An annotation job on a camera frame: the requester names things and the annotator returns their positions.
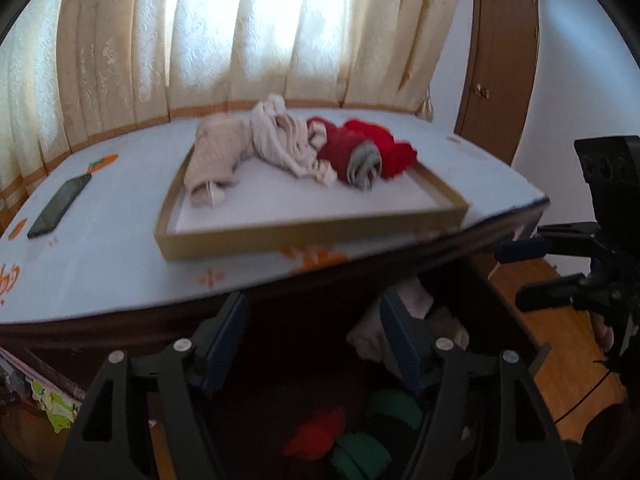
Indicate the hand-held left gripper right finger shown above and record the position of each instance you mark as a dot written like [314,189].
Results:
[400,345]

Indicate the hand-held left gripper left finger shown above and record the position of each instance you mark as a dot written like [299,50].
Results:
[227,340]

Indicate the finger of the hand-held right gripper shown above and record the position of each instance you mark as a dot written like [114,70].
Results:
[545,292]
[520,250]

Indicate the pale beige underwear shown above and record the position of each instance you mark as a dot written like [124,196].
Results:
[365,340]

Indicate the wooden drawer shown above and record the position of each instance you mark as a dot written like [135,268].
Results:
[280,360]

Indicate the green and black underwear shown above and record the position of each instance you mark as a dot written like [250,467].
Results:
[360,452]

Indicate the beige cardboard tray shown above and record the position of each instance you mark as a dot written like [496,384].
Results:
[280,195]

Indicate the tan underwear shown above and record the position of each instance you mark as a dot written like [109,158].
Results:
[215,160]

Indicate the red grey-banded underwear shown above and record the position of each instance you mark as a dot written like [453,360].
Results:
[335,152]

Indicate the light pinkish beige underwear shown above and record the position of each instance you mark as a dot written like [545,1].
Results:
[275,135]

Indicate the person's right hand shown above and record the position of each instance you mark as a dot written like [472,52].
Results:
[604,330]

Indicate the brown wooden desk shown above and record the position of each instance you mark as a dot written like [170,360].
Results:
[100,330]

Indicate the white orange-printed table cover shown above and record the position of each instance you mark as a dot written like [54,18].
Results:
[125,260]

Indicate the brass door knob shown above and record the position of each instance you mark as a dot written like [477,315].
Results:
[481,91]

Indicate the green printed cloth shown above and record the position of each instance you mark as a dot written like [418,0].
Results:
[55,407]

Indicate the brown wooden door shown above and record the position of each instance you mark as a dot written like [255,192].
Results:
[500,60]

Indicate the pink striped cloth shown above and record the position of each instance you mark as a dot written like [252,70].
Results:
[35,370]

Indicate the black smartphone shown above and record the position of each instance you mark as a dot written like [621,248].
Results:
[57,207]

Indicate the beige patterned curtain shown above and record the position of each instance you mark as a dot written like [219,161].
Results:
[200,35]

